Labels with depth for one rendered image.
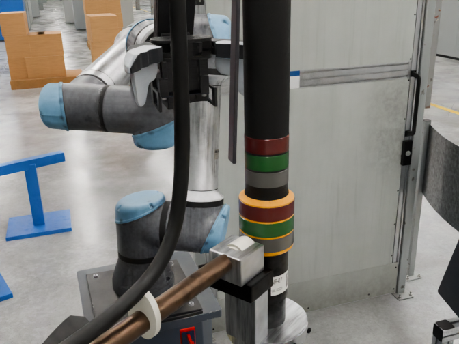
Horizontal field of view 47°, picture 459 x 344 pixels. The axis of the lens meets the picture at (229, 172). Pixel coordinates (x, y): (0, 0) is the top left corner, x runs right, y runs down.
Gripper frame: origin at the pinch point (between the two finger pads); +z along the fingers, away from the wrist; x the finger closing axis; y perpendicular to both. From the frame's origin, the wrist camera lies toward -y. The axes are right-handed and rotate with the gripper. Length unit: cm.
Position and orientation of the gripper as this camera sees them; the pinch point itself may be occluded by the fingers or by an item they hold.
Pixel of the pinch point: (205, 57)
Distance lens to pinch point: 52.7
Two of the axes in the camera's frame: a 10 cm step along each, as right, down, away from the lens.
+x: -9.5, 1.3, -2.8
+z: 3.1, 3.3, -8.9
